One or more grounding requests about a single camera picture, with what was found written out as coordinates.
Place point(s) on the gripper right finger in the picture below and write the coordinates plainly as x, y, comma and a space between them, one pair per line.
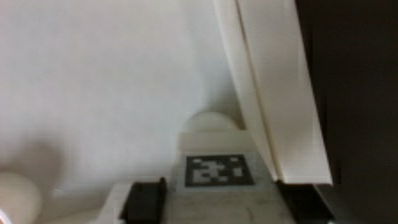
306, 204

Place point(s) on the white table leg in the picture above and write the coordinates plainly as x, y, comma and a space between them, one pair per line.
222, 192

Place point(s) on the white square tabletop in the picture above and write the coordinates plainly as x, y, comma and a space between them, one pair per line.
116, 67

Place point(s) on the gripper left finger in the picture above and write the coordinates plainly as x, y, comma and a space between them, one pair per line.
144, 203

